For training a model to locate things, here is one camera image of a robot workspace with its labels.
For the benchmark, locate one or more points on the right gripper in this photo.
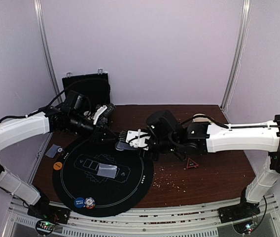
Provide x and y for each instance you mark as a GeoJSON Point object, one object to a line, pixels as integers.
{"type": "Point", "coordinates": [122, 136]}

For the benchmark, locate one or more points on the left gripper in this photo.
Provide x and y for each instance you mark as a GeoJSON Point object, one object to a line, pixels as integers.
{"type": "Point", "coordinates": [100, 130]}

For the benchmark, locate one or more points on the grey ridged card holder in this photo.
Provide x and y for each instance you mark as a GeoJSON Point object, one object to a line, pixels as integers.
{"type": "Point", "coordinates": [122, 146]}

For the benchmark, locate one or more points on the black white poker chip stack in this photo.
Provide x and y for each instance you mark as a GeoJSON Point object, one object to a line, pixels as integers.
{"type": "Point", "coordinates": [60, 150]}

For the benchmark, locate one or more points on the orange big blind button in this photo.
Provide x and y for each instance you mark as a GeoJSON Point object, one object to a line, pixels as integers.
{"type": "Point", "coordinates": [57, 166]}

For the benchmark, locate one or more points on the red poker chip stack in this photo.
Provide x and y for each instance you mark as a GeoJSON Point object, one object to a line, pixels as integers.
{"type": "Point", "coordinates": [89, 203]}

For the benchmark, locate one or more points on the blue small blind button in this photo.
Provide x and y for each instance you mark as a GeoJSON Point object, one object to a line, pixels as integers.
{"type": "Point", "coordinates": [79, 202]}

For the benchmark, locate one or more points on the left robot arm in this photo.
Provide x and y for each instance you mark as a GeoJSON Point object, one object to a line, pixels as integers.
{"type": "Point", "coordinates": [14, 129]}

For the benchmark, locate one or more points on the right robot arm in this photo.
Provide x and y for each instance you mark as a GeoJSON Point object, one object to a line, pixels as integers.
{"type": "Point", "coordinates": [202, 134]}

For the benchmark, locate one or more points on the red triangle all-in marker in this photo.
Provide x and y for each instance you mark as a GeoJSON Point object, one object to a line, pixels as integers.
{"type": "Point", "coordinates": [191, 164]}

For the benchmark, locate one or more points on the black round poker mat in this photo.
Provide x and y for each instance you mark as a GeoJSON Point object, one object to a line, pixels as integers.
{"type": "Point", "coordinates": [78, 178]}

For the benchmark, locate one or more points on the black poker chip case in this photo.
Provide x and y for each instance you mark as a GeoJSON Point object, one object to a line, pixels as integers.
{"type": "Point", "coordinates": [94, 88]}

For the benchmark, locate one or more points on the white floral ceramic mug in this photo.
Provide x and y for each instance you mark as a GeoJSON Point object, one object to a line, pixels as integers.
{"type": "Point", "coordinates": [201, 118]}

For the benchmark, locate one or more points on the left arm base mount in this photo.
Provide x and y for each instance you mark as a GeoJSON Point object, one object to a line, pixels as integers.
{"type": "Point", "coordinates": [51, 213]}

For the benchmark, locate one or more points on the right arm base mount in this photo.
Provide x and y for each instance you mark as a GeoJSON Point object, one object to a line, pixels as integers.
{"type": "Point", "coordinates": [237, 212]}

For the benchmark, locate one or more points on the right aluminium frame post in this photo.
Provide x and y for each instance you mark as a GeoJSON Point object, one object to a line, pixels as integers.
{"type": "Point", "coordinates": [236, 62]}

